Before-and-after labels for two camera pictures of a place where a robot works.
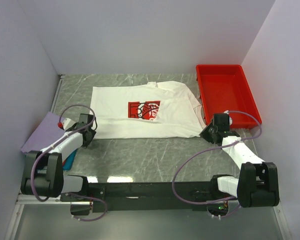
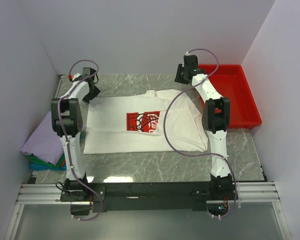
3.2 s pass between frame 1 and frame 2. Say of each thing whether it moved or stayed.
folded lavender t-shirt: stayed
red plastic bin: stayed
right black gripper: moved
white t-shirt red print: moved
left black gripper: moved
